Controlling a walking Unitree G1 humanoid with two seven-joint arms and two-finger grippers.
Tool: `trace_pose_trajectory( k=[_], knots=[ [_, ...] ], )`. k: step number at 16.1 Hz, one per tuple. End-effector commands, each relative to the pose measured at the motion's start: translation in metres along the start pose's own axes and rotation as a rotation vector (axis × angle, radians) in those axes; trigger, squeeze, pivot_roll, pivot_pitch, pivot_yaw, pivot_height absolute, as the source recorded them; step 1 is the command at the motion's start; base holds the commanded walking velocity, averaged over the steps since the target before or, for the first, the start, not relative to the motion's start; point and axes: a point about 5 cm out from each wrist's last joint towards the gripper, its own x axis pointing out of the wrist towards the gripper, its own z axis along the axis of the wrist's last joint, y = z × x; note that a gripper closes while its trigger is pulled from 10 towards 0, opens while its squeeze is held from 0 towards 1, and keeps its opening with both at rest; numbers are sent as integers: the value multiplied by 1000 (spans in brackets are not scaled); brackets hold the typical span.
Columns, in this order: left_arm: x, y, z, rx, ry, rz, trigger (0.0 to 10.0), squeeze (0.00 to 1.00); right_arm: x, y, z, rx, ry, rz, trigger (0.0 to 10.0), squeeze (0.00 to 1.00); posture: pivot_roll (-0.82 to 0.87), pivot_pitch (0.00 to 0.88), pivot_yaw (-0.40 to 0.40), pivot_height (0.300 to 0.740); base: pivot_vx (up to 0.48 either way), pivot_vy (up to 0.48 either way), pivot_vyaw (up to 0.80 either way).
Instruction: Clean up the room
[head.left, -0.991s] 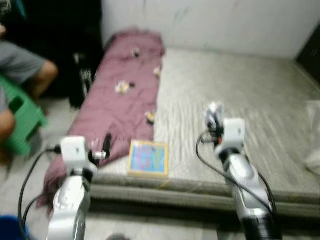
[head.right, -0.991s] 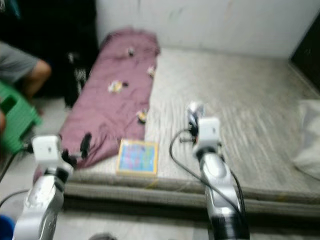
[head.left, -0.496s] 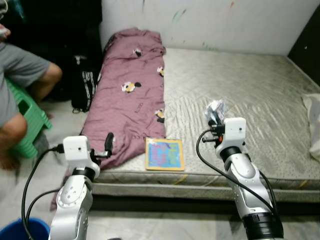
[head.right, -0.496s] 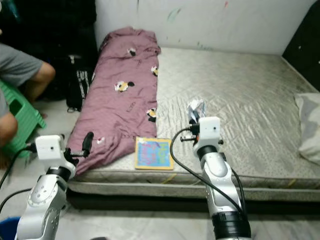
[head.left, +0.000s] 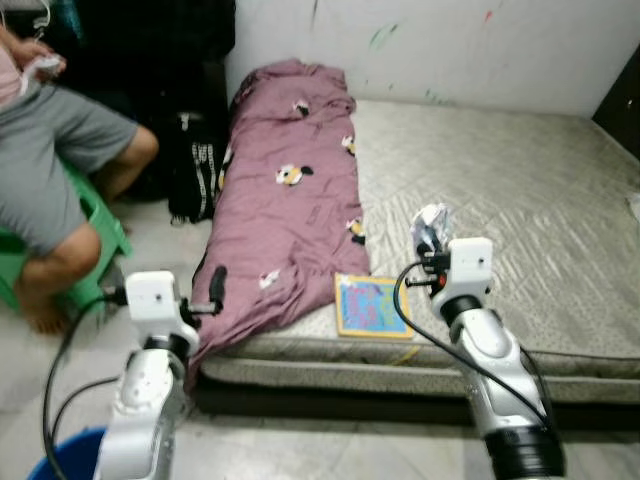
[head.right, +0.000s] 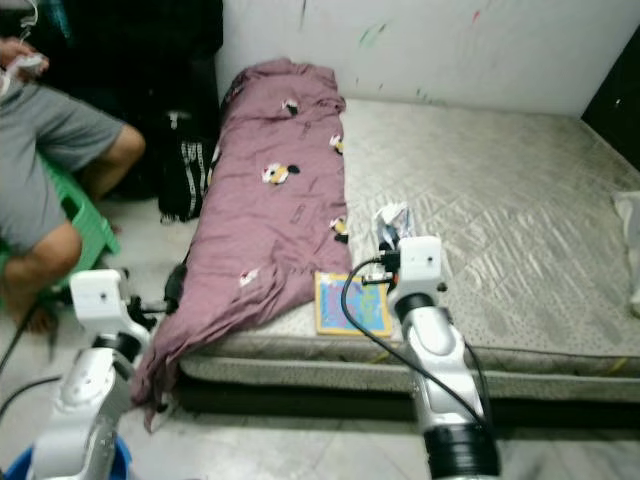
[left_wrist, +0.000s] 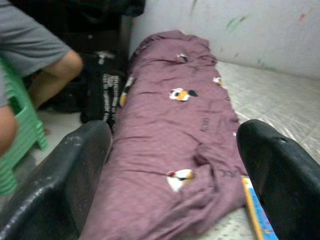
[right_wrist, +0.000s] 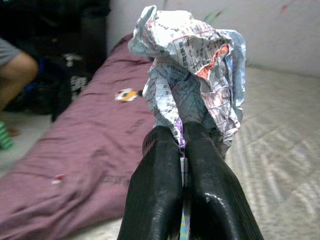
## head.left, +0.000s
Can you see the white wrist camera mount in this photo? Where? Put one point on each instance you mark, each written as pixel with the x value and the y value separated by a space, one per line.
pixel 152 298
pixel 468 265

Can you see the seated person in grey shorts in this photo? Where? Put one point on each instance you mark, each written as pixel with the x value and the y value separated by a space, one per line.
pixel 40 160

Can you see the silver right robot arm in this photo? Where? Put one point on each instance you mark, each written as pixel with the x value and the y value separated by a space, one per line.
pixel 500 380

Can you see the purple blanket with flower print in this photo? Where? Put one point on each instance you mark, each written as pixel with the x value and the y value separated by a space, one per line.
pixel 280 220

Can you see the white paper ball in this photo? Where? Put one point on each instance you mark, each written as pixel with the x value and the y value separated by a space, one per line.
pixel 432 220

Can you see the black storage furniture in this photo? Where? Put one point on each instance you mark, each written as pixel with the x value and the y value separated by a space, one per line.
pixel 150 50

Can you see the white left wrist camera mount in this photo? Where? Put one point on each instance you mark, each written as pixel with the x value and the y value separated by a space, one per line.
pixel 152 298

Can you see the black bag with white pattern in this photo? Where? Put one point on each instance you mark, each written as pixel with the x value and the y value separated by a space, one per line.
pixel 190 170

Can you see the black tufted headboard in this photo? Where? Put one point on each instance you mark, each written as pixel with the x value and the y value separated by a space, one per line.
pixel 620 105

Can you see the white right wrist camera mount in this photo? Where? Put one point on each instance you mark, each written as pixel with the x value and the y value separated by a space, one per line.
pixel 468 265

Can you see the green plastic stool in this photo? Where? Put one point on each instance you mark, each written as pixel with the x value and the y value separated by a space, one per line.
pixel 100 235

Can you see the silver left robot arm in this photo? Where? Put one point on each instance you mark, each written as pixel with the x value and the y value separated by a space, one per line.
pixel 145 410

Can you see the speckled grey lower mattress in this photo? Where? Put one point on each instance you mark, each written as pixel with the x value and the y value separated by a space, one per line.
pixel 420 378

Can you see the colourful yellow-framed puzzle board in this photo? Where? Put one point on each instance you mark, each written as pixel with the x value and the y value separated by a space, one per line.
pixel 372 305

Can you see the blue plastic bucket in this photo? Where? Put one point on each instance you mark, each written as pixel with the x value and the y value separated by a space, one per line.
pixel 70 460

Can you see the white quilted mattress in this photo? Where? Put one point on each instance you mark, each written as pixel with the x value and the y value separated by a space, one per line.
pixel 520 220

